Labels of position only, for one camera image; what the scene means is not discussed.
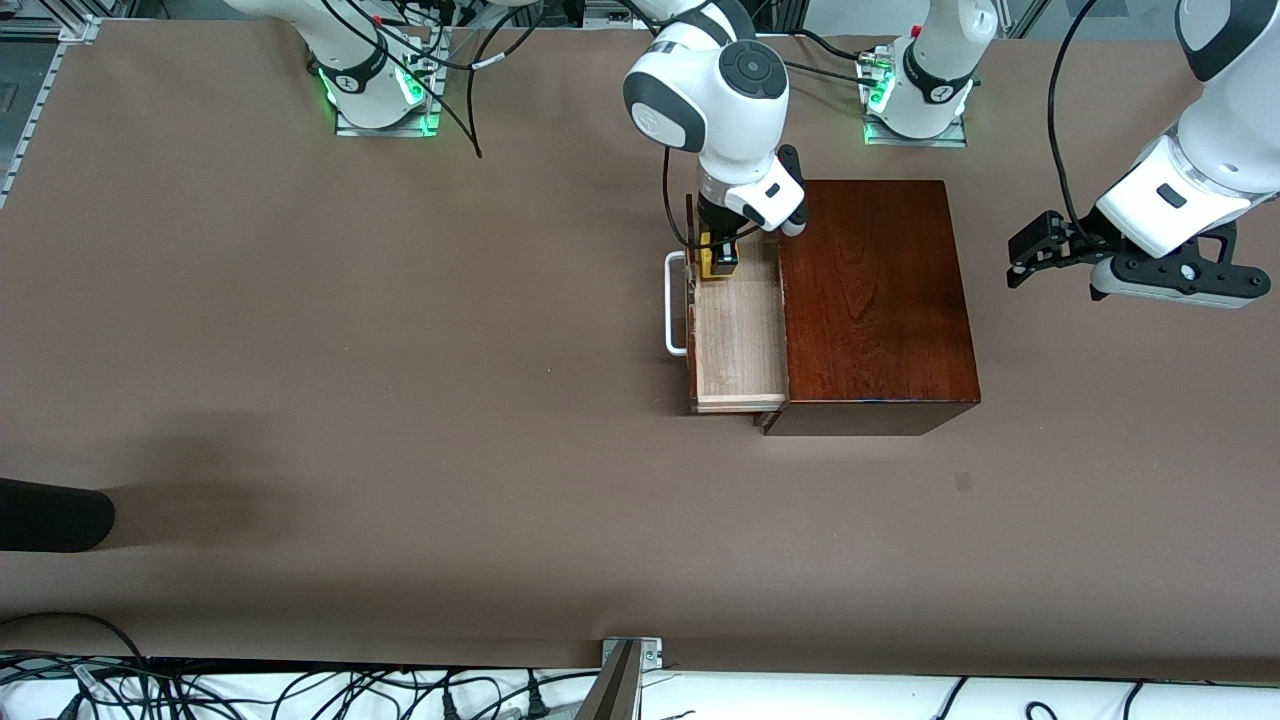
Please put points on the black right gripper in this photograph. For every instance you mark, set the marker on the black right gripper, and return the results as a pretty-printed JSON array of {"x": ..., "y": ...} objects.
[{"x": 714, "y": 217}]

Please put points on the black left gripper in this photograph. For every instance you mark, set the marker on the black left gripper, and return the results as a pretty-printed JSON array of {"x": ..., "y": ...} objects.
[{"x": 1066, "y": 240}]

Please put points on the yellow wooden block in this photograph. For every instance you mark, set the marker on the yellow wooden block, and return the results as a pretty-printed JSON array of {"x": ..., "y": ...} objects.
[{"x": 710, "y": 270}]

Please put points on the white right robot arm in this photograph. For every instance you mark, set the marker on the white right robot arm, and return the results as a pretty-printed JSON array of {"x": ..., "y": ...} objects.
[{"x": 720, "y": 110}]

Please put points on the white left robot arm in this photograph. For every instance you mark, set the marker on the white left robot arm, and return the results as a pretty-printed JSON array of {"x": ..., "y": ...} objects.
[{"x": 1220, "y": 150}]

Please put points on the dark brown wooden cabinet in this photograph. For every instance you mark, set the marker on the dark brown wooden cabinet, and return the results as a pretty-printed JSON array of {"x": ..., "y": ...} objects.
[{"x": 880, "y": 300}]

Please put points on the brown paper table cover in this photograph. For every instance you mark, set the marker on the brown paper table cover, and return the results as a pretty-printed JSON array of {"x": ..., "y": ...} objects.
[{"x": 400, "y": 450}]

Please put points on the grey mounting pole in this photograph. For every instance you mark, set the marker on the grey mounting pole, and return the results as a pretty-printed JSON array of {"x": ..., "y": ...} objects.
[{"x": 612, "y": 695}]

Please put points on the black cylinder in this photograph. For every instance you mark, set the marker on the black cylinder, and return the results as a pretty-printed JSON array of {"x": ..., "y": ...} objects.
[{"x": 50, "y": 515}]

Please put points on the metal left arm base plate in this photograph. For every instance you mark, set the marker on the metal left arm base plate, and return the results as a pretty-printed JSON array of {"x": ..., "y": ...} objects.
[{"x": 915, "y": 142}]

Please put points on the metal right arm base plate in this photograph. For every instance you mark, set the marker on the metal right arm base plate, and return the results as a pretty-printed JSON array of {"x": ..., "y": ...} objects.
[{"x": 385, "y": 131}]

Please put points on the metal bracket plate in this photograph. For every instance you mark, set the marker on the metal bracket plate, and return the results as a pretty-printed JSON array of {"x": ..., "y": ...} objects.
[{"x": 645, "y": 652}]

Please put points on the aluminium frame rail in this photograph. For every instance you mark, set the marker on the aluminium frame rail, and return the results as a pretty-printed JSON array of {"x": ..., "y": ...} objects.
[{"x": 35, "y": 110}]

